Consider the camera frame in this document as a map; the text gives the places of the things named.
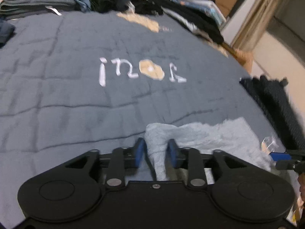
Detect orange checked cushion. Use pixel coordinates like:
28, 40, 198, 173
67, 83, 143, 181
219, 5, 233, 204
235, 49, 253, 75

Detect light grey long-sleeve shirt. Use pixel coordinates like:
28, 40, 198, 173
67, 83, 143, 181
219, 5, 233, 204
145, 117, 272, 182

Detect thick navy dotted folded garment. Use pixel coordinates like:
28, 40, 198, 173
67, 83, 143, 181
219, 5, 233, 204
239, 75, 305, 150

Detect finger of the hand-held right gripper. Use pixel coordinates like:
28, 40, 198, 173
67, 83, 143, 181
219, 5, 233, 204
270, 151, 305, 173

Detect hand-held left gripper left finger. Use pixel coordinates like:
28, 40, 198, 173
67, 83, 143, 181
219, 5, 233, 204
64, 138, 146, 188

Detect beige curtain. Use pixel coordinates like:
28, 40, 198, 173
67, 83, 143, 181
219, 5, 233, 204
230, 0, 289, 51

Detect black folded garment pile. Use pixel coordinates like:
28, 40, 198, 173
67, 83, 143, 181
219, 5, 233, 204
145, 0, 226, 45

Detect grey quilt with fish prints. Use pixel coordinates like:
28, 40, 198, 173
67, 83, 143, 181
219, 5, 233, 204
0, 5, 294, 220

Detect folded dark grey garments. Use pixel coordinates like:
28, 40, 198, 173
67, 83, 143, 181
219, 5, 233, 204
0, 0, 79, 21

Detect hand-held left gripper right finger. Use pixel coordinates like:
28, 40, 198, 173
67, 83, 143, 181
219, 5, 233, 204
166, 139, 248, 188

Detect dark window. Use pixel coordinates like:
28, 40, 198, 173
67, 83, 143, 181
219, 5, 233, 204
267, 0, 305, 63

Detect black crumpled garment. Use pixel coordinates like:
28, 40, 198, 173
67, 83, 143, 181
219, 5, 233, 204
132, 0, 165, 16

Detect navy blue garment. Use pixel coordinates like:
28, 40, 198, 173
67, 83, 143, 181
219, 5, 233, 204
0, 20, 16, 49

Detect light blue checked towel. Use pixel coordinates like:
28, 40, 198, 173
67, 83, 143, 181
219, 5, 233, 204
170, 0, 227, 27

